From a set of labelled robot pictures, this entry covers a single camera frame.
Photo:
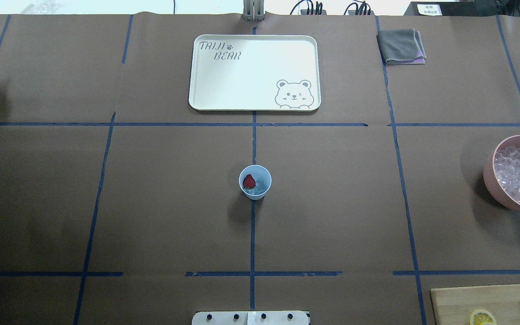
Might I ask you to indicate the red strawberry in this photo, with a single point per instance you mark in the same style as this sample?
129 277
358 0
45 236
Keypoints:
248 182

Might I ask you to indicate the clear ice cube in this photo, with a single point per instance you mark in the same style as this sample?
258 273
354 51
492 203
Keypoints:
260 187

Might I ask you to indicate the light blue cup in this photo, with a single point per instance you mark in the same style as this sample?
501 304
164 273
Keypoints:
259 173

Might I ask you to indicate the cream serving tray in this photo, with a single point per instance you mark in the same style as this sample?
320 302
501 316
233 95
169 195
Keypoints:
255 73

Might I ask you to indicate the grey folded cloth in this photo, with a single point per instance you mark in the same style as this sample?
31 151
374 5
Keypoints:
401 47

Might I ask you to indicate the wooden cutting board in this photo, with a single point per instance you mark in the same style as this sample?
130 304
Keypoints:
453 306

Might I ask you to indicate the lemon slices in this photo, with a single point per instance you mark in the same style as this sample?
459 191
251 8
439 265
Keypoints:
482 317

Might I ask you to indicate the pink bowl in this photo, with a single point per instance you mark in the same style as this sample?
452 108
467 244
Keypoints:
491 176

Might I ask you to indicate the aluminium frame post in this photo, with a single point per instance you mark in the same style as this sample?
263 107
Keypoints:
253 10

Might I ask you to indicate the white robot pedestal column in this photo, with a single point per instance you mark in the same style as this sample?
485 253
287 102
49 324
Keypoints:
294 317

